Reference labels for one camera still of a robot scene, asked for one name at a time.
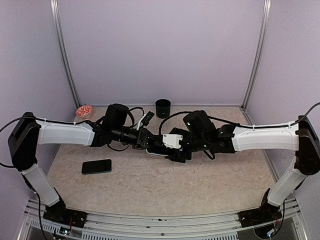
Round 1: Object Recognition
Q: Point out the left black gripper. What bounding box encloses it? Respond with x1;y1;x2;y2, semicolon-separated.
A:
112;125;162;150

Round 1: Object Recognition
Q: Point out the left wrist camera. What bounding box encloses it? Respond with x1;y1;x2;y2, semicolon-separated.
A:
136;111;155;130

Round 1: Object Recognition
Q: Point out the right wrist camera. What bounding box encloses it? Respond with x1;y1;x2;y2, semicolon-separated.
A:
162;134;184;150

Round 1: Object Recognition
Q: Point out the right aluminium frame post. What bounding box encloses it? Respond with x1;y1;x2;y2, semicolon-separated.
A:
241;0;272;111

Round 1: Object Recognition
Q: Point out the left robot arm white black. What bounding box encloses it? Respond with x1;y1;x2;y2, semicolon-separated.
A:
8;103;154;223

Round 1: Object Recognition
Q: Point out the black phone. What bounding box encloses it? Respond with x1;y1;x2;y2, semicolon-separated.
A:
81;159;112;175
147;147;168;156

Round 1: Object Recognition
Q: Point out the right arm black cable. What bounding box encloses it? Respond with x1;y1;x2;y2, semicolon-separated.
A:
157;101;320;161

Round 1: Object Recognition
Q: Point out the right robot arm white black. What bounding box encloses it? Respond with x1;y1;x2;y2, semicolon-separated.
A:
161;110;320;222

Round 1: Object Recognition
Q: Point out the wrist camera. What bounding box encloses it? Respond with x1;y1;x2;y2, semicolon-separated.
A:
162;134;184;150
136;111;155;130

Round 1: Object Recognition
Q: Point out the red white patterned bowl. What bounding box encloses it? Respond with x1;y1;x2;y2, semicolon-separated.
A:
75;105;94;120

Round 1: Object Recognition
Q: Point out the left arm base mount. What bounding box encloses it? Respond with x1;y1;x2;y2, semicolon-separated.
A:
43;208;88;229

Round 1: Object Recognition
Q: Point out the front aluminium rail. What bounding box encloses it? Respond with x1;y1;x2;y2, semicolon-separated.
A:
22;197;306;240

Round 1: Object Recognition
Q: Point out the dark green mug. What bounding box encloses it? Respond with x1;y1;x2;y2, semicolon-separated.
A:
155;99;171;119

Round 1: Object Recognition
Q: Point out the black phone top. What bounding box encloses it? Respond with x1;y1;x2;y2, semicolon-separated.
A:
147;147;168;156

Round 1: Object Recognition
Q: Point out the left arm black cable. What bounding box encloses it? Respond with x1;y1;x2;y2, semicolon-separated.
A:
0;106;146;240

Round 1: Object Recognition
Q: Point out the black phone bottom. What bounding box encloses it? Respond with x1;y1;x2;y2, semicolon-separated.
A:
81;159;112;175

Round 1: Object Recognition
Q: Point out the left aluminium frame post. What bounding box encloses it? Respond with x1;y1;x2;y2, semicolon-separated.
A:
49;0;81;108

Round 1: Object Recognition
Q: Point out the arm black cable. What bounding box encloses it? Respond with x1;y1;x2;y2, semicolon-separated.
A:
157;101;320;161
0;106;146;240

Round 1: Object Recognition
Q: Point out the lavender phone case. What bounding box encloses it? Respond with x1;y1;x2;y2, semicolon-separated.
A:
145;147;168;158

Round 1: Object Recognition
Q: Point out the aluminium frame post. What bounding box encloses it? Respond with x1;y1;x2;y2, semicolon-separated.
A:
49;0;81;108
241;0;272;111

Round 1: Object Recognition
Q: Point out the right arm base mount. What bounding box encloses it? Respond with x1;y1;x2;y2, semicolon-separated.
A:
238;208;282;228

